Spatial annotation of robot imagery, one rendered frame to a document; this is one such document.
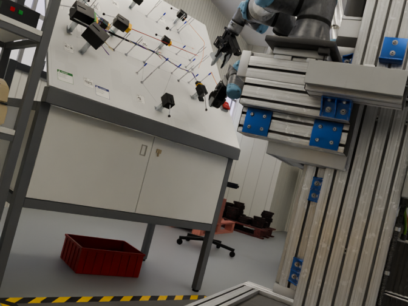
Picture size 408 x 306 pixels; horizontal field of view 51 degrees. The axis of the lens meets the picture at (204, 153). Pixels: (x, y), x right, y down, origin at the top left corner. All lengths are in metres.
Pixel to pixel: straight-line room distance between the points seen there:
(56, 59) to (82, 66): 0.12
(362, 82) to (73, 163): 1.26
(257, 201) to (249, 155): 0.77
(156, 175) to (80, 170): 0.42
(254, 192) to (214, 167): 4.55
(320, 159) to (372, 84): 0.35
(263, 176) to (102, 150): 5.12
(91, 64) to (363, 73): 1.27
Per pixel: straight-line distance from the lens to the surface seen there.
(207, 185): 2.45
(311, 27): 1.47
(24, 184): 1.91
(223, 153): 2.44
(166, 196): 2.28
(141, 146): 2.13
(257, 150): 7.04
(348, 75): 1.26
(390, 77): 1.25
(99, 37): 2.00
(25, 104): 1.82
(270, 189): 6.91
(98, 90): 2.01
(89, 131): 1.99
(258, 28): 2.26
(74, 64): 2.02
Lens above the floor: 0.69
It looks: 2 degrees up
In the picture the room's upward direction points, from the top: 14 degrees clockwise
